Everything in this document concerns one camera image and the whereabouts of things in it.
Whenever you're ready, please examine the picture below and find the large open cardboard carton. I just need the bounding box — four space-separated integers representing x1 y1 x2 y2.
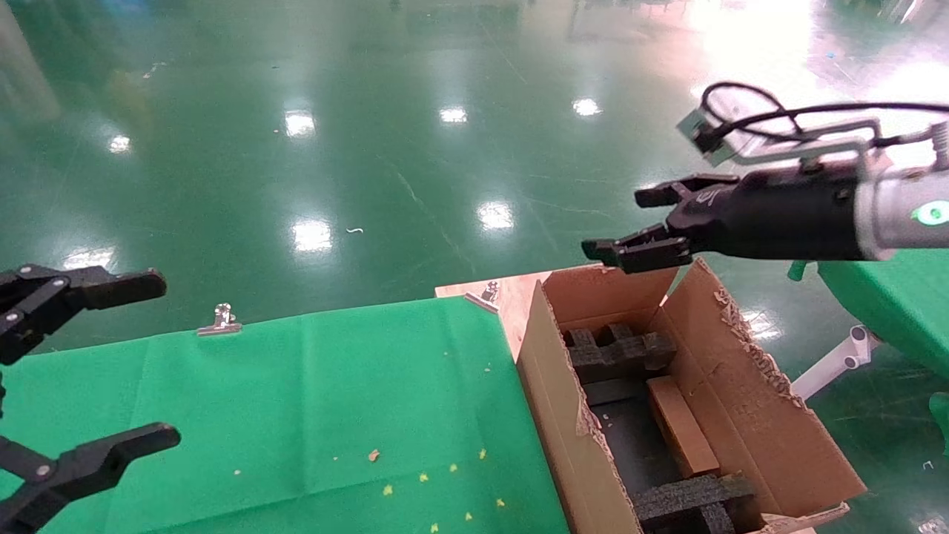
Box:
515 258 868 534

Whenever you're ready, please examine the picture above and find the white tubular table leg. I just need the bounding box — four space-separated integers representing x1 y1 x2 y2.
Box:
790 325 879 401

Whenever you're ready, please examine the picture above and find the small green cloth piece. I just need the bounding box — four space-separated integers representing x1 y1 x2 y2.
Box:
930 393 949 455

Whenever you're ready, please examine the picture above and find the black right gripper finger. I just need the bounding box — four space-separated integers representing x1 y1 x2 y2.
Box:
634 173 742 209
581 222 698 275

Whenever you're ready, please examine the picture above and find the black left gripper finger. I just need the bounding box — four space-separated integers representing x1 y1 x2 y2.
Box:
0 423 182 534
0 265 168 366

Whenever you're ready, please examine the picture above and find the metal binder clip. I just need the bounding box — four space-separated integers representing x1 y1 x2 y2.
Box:
466 280 502 314
197 303 244 336

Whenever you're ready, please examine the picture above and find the green cloth on side table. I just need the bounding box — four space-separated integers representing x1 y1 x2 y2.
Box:
787 248 949 380

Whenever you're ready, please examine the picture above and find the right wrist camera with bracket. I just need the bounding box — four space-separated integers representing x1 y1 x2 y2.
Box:
676 104 890 168

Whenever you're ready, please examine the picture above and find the cross-shaped black foam insert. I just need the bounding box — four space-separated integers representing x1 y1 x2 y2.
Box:
563 323 677 405

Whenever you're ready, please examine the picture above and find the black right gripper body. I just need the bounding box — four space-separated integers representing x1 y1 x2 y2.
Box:
667 159 865 261

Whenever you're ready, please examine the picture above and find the black foam insert bar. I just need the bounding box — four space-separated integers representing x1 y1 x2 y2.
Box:
632 473 757 534

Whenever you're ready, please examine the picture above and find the large green tablecloth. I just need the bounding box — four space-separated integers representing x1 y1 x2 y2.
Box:
0 295 572 534

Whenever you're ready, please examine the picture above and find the small taped cardboard box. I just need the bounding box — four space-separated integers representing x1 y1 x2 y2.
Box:
647 375 721 479

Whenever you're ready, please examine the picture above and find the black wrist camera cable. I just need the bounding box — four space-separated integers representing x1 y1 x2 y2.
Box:
701 82 949 146

